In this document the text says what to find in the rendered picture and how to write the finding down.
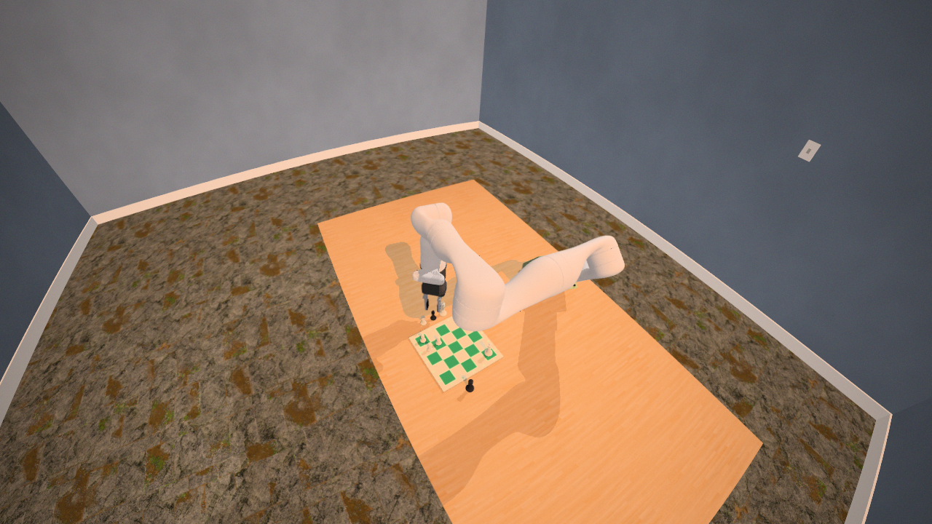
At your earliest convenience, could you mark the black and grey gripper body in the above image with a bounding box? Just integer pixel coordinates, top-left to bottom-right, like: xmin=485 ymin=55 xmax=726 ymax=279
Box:
xmin=412 ymin=254 xmax=447 ymax=297

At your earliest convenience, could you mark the green and cream chessboard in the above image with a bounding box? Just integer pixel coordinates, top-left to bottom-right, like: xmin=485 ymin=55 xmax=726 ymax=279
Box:
xmin=409 ymin=317 xmax=504 ymax=392

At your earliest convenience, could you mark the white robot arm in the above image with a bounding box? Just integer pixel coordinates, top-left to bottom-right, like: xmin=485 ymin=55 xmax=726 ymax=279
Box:
xmin=411 ymin=202 xmax=625 ymax=331

